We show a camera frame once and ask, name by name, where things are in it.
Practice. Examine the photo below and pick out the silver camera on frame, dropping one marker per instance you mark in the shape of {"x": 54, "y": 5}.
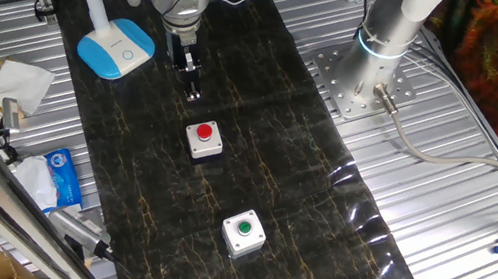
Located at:
{"x": 74, "y": 227}

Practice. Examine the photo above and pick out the blue tissue pack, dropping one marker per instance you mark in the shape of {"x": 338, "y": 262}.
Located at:
{"x": 64, "y": 174}

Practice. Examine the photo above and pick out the white crumpled tissue paper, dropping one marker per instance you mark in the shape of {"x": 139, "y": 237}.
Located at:
{"x": 17, "y": 83}

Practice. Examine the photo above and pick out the small silver metal device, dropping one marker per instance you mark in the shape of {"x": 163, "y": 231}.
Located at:
{"x": 11, "y": 114}

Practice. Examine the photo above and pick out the black marble pattern mat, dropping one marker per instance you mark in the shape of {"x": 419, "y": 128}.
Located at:
{"x": 273, "y": 174}

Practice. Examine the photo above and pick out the red push button box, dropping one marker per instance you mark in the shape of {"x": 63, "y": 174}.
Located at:
{"x": 204, "y": 139}

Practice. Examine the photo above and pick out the green push button box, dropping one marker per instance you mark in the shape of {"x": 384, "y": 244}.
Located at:
{"x": 243, "y": 234}

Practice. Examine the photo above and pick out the silver robot mounting plate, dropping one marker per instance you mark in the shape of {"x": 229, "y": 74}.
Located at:
{"x": 340, "y": 81}

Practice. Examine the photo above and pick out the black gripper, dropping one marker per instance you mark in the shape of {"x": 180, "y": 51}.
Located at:
{"x": 174, "y": 48}

